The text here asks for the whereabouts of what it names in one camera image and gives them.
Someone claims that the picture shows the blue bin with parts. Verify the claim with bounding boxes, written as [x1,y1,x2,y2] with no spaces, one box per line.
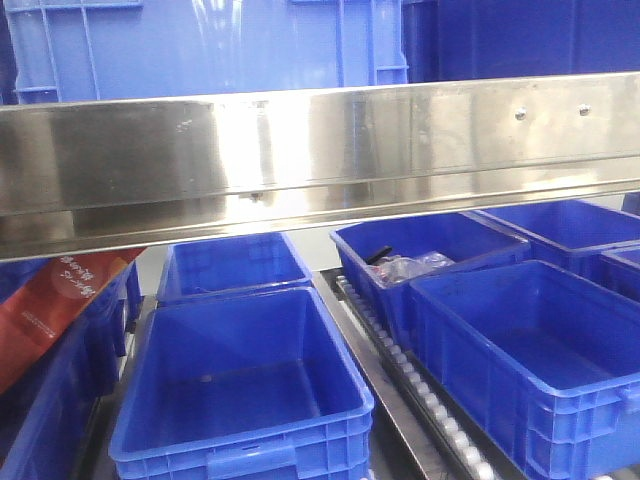
[330,213,531,350]

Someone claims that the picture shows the plastic bagged parts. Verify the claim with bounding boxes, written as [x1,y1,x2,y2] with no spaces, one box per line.
[367,251,455,286]

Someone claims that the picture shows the white roller conveyor track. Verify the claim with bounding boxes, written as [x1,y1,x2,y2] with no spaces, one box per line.
[316,269,519,479]

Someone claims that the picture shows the dark blue upper crate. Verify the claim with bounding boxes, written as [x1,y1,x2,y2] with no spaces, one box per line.
[402,1,639,83]

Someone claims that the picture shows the red cardboard box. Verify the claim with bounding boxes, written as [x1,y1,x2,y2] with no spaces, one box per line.
[1,247,144,392]

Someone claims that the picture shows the light blue upper crate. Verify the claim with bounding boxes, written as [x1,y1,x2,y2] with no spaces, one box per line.
[4,1,408,104]

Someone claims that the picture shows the stainless steel shelf rail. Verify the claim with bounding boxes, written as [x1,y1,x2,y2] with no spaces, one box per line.
[1,72,639,261]

